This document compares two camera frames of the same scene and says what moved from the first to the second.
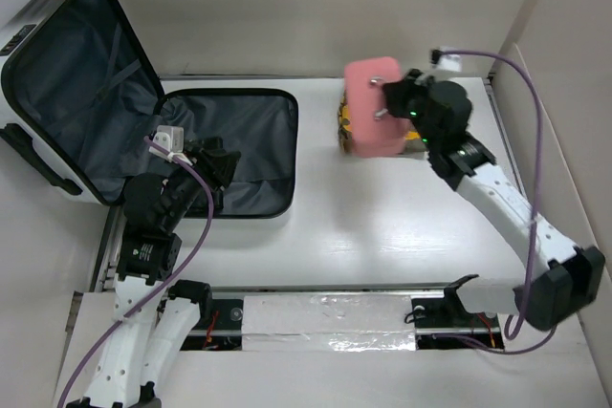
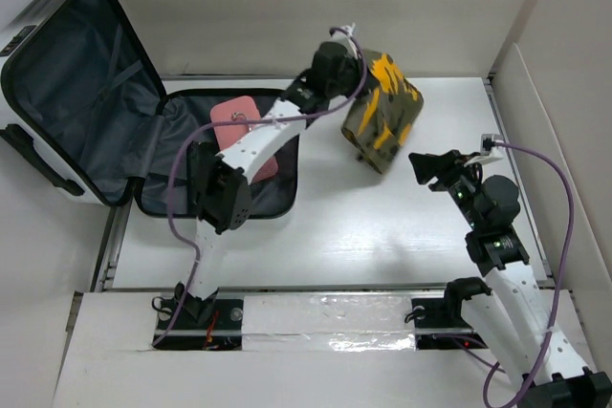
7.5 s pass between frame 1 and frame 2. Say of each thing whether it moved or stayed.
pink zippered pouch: moved
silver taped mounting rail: stayed
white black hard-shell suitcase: stayed
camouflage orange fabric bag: moved
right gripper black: moved
